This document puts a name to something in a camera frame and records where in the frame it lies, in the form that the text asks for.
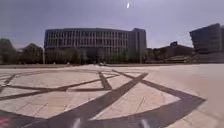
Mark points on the tall dark building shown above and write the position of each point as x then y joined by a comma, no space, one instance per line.
208,38

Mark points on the pale pole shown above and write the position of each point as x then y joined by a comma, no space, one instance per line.
43,56

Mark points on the row of trees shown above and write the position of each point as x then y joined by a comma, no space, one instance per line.
31,53

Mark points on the large curved grey building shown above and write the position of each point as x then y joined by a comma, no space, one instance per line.
90,38

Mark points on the robot's own part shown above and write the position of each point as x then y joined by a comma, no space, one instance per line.
145,123
76,123

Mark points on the pale stone paved plaza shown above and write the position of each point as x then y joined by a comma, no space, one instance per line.
140,100

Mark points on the low dark building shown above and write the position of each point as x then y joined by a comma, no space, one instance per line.
173,51

